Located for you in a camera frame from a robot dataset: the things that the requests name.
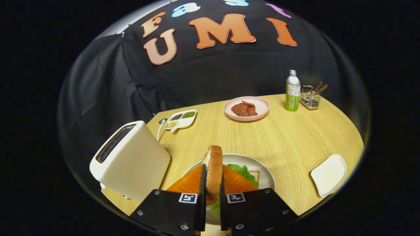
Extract wire utensil holder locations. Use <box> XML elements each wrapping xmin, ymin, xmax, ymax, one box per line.
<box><xmin>300</xmin><ymin>85</ymin><xmax>321</xmax><ymax>110</ymax></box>

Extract pink plate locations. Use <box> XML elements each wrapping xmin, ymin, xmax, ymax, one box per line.
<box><xmin>223</xmin><ymin>96</ymin><xmax>270</xmax><ymax>122</ymax></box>

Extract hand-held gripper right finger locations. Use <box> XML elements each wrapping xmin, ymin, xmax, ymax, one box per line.
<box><xmin>219</xmin><ymin>164</ymin><xmax>299</xmax><ymax>236</ymax></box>

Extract white square plate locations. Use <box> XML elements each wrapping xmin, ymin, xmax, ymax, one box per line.
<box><xmin>310</xmin><ymin>154</ymin><xmax>347</xmax><ymax>198</ymax></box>

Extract white divided bean dish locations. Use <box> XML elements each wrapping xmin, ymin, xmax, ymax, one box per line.
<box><xmin>164</xmin><ymin>109</ymin><xmax>197</xmax><ymax>132</ymax></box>

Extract green-label metal bottle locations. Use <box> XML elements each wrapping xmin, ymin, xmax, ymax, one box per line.
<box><xmin>285</xmin><ymin>69</ymin><xmax>301</xmax><ymax>112</ymax></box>

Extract white toaster cable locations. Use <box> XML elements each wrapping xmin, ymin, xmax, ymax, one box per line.
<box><xmin>157</xmin><ymin>118</ymin><xmax>168</xmax><ymax>141</ymax></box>

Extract black backdrop cloth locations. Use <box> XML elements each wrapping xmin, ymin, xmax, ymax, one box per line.
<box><xmin>57</xmin><ymin>0</ymin><xmax>371</xmax><ymax>164</ymax></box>

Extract brown-crust bread slice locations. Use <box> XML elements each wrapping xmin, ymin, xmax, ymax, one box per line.
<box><xmin>201</xmin><ymin>145</ymin><xmax>223</xmax><ymax>206</ymax></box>

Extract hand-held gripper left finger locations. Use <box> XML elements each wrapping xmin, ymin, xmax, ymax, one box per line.
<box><xmin>130</xmin><ymin>163</ymin><xmax>207</xmax><ymax>236</ymax></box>

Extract white round plate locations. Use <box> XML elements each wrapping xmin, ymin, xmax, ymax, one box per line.
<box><xmin>182</xmin><ymin>153</ymin><xmax>276</xmax><ymax>226</ymax></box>

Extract green lettuce leaf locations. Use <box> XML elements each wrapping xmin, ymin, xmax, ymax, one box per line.
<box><xmin>209</xmin><ymin>164</ymin><xmax>260</xmax><ymax>219</ymax></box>

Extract brown meat pieces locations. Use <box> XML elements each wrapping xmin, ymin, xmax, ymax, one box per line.
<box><xmin>231</xmin><ymin>102</ymin><xmax>258</xmax><ymax>117</ymax></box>

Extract white toaster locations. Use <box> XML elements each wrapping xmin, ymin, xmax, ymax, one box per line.
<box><xmin>89</xmin><ymin>120</ymin><xmax>171</xmax><ymax>203</ymax></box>

